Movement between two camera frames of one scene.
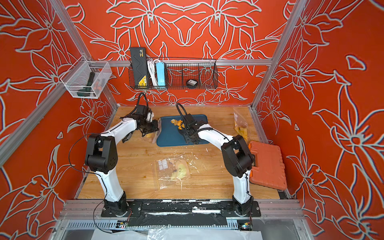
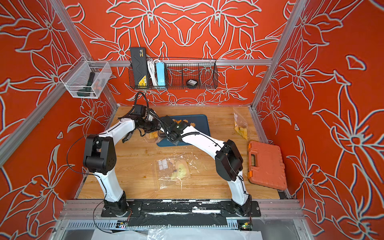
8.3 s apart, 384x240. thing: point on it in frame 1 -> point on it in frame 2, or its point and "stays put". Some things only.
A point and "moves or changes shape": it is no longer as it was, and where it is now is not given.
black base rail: [162, 213] stays put
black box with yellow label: [139, 66] stays put
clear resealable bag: [152, 137] moves or changes shape
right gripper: [185, 135] -> [170, 139]
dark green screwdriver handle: [85, 92] stays put
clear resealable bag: [241, 125] stays put
